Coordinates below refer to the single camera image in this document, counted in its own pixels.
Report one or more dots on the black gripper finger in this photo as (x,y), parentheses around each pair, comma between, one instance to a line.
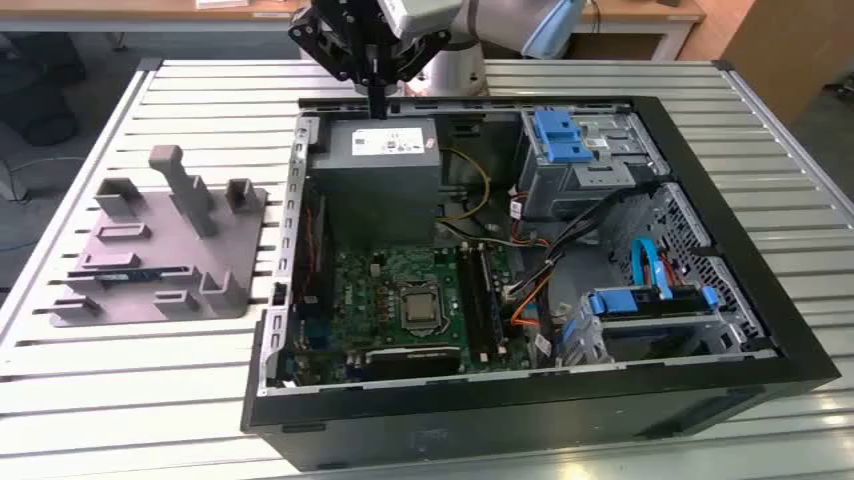
(327,55)
(416,55)

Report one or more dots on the blue RAM stick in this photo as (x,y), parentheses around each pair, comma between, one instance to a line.
(130,275)

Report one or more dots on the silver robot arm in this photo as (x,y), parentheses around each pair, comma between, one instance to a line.
(460,70)

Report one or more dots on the black RAM slot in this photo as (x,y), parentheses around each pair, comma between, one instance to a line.
(468,300)
(501,351)
(484,300)
(475,300)

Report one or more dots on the blue plastic drive latch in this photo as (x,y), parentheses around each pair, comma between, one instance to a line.
(561,135)

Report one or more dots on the grey power supply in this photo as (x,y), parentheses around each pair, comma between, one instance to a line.
(374,200)

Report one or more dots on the wooden top desk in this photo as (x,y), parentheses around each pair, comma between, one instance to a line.
(134,12)

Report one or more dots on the grey metal drive cage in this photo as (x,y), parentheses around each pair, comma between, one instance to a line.
(601,175)

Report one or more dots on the grey parts rack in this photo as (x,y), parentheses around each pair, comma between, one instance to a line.
(160,235)

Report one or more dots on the green motherboard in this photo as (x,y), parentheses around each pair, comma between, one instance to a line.
(360,300)

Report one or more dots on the silver CPU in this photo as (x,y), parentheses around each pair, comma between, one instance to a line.
(420,306)

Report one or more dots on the CPU socket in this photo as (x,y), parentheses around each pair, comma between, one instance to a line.
(422,327)

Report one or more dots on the brown wooden cabinet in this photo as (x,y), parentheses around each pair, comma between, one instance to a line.
(787,50)

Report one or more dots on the black graphics card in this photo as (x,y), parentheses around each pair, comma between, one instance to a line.
(414,362)

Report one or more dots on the hard disk in blue carrier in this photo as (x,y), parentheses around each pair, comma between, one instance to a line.
(667,302)

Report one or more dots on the grey metal disk bay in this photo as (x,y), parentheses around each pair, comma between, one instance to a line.
(667,325)

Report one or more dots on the black PC case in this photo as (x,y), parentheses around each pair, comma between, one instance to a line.
(467,425)

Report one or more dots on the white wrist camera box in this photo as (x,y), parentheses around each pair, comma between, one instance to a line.
(420,17)

